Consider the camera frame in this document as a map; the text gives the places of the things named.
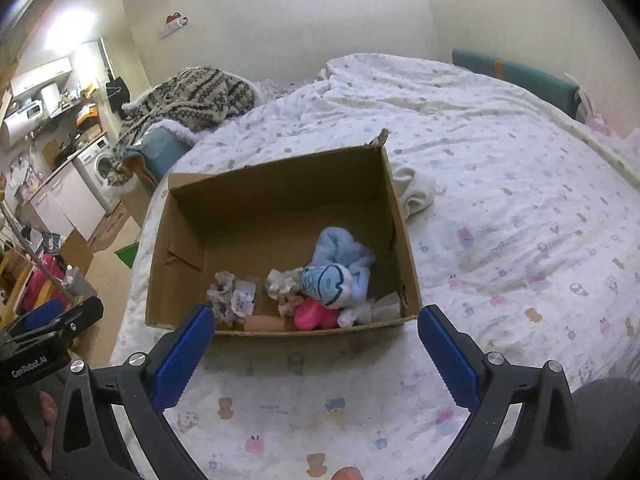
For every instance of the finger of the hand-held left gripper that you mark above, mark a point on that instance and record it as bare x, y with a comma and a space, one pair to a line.
85, 312
40, 316

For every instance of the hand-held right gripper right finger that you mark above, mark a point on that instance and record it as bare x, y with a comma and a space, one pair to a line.
450, 360

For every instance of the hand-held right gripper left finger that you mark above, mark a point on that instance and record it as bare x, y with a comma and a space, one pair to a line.
180, 355

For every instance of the white frilly scrunchie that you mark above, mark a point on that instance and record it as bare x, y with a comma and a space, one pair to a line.
280, 285
225, 295

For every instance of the pink rubber duck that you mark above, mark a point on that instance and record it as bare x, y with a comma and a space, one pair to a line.
310, 315

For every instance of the blue striped sock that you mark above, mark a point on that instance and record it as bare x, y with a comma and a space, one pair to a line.
325, 282

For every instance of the light blue fluffy cloth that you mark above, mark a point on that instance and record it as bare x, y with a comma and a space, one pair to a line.
340, 247

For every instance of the brown cardboard box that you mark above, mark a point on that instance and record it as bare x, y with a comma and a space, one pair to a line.
280, 210

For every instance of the person's left hand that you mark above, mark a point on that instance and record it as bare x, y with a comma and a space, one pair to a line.
50, 407

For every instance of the wooden chair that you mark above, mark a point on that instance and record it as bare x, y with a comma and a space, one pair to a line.
12, 280

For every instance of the pink suitcase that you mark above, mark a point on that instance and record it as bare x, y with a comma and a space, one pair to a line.
47, 270

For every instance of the small cardboard floor box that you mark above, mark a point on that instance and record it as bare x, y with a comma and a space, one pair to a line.
75, 252

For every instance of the thin metal pole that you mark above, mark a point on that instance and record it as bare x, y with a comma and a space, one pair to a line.
35, 255

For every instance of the green floor item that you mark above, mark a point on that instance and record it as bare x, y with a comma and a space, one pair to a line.
127, 255

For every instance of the black and white cloth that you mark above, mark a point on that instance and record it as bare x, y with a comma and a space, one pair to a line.
45, 242

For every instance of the white kitchen base cabinet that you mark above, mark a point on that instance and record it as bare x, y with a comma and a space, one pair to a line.
60, 200

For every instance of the brown cardboard sheet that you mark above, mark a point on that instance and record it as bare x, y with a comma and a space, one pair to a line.
135, 200

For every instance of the white washing machine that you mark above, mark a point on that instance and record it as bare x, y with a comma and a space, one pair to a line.
97, 165

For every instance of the printed white bed quilt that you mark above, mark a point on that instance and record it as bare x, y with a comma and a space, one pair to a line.
500, 210

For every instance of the white fluffy cloth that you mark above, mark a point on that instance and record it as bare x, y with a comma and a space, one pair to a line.
415, 190

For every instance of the teal pillow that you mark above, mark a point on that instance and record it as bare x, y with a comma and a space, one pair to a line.
162, 150

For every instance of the white water heater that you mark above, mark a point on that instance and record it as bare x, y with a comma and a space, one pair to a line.
20, 127

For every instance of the black hanging garment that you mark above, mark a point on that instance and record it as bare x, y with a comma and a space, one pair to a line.
117, 95

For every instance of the patterned knit blanket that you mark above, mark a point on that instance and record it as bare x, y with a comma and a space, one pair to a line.
200, 95

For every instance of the pink cloth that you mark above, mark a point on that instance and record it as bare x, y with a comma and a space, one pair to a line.
620, 135

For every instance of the teal headboard cushion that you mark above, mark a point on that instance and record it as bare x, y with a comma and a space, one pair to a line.
525, 80

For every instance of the white wall cabinet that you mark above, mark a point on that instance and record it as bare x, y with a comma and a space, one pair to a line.
40, 76

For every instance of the red and white wall hook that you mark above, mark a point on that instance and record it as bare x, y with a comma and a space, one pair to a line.
175, 22

